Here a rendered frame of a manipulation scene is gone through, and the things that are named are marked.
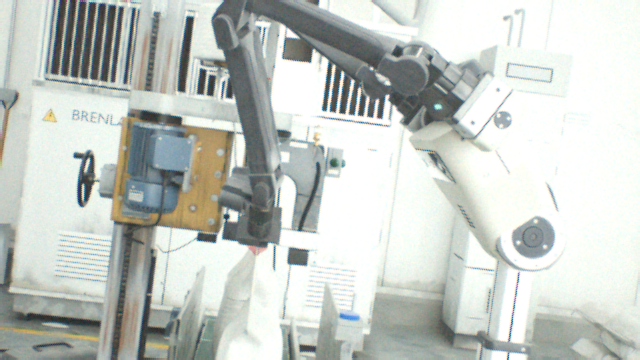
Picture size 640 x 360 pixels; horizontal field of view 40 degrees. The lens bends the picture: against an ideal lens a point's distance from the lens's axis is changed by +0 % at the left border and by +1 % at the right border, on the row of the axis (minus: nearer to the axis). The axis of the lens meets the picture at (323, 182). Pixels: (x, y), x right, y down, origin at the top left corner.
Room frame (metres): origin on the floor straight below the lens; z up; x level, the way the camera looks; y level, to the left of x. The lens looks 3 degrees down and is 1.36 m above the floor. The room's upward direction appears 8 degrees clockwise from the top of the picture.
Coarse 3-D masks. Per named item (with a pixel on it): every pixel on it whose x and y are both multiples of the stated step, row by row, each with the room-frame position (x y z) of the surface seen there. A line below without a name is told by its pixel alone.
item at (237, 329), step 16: (256, 256) 2.08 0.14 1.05; (256, 304) 2.44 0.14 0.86; (240, 320) 2.23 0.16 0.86; (256, 320) 2.25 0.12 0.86; (272, 320) 2.45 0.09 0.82; (224, 336) 2.24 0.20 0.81; (240, 336) 2.16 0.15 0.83; (256, 336) 2.15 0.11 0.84; (272, 336) 2.25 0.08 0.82; (224, 352) 2.21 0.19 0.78; (240, 352) 2.18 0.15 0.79; (256, 352) 2.18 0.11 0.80; (272, 352) 2.21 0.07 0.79
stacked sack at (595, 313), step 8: (592, 304) 5.08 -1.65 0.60; (600, 304) 5.05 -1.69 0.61; (608, 304) 5.04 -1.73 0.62; (616, 304) 5.15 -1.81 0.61; (584, 312) 5.06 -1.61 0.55; (592, 312) 4.98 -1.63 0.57; (600, 312) 4.90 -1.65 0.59; (608, 312) 4.87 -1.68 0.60; (616, 312) 4.88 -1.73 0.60; (624, 312) 4.88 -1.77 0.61; (632, 312) 4.89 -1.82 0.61; (592, 320) 4.88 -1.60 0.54; (600, 320) 4.84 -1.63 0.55; (600, 328) 4.86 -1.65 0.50
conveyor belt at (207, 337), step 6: (210, 318) 4.33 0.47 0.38; (210, 324) 4.20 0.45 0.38; (282, 324) 4.40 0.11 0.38; (204, 330) 4.06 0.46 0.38; (210, 330) 4.08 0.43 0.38; (282, 330) 4.28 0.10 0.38; (204, 336) 3.95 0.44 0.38; (210, 336) 3.96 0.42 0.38; (204, 342) 3.84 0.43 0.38; (210, 342) 3.85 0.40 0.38; (198, 348) 3.72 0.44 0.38; (204, 348) 3.74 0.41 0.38; (210, 348) 3.75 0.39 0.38; (198, 354) 3.63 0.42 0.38; (204, 354) 3.64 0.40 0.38; (210, 354) 3.65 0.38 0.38
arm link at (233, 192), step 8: (224, 184) 1.96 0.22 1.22; (232, 184) 1.97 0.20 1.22; (240, 184) 1.97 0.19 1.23; (248, 184) 1.98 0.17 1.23; (264, 184) 1.90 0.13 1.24; (224, 192) 1.97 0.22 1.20; (232, 192) 1.97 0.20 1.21; (240, 192) 1.96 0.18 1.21; (248, 192) 1.95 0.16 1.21; (256, 192) 1.91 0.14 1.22; (264, 192) 1.90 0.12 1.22; (224, 200) 1.97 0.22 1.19; (232, 200) 1.97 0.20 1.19; (240, 200) 1.96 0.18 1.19; (256, 200) 1.93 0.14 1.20; (264, 200) 1.91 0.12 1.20; (232, 208) 1.98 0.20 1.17; (240, 208) 1.97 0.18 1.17
